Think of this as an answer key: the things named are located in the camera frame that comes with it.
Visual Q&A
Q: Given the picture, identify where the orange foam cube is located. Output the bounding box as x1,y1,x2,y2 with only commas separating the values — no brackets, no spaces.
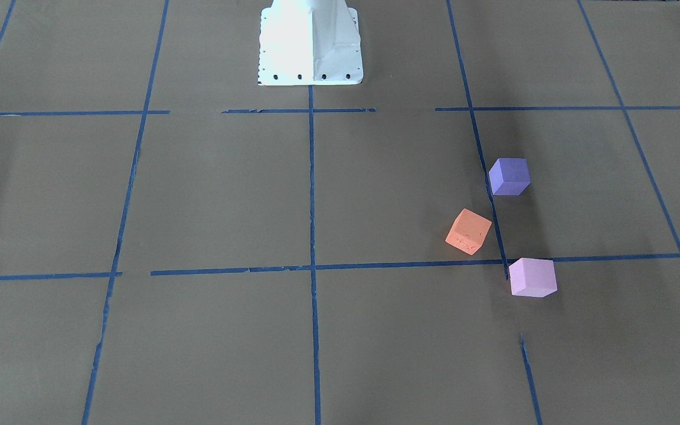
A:
445,209,493,255

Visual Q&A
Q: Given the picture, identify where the dark purple foam cube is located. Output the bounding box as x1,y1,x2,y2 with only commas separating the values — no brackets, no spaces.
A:
488,157,531,196

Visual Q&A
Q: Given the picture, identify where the light pink foam cube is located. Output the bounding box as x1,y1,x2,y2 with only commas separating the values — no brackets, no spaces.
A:
508,258,558,297

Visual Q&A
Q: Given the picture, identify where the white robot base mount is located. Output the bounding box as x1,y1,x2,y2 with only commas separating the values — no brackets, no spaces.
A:
257,1,364,86

